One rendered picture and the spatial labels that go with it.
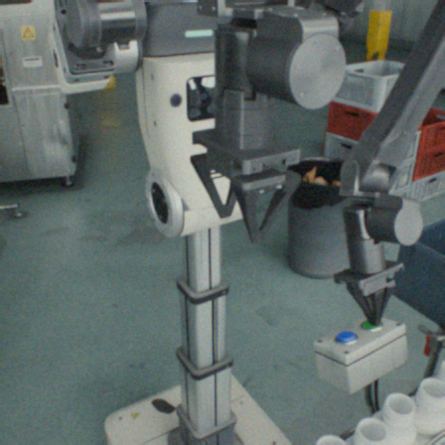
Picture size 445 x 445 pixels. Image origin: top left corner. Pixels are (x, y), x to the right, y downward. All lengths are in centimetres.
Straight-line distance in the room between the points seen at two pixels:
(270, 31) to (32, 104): 370
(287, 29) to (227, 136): 12
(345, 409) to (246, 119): 186
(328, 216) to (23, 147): 258
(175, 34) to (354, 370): 68
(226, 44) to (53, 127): 368
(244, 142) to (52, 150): 373
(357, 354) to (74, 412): 161
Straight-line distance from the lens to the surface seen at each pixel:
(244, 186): 42
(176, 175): 95
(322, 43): 37
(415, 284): 152
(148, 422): 177
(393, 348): 83
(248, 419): 176
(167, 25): 95
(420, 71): 72
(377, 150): 73
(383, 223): 70
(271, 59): 37
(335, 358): 78
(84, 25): 73
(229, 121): 44
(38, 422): 221
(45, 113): 404
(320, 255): 279
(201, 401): 140
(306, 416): 213
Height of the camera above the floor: 163
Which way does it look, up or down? 28 degrees down
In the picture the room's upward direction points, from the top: straight up
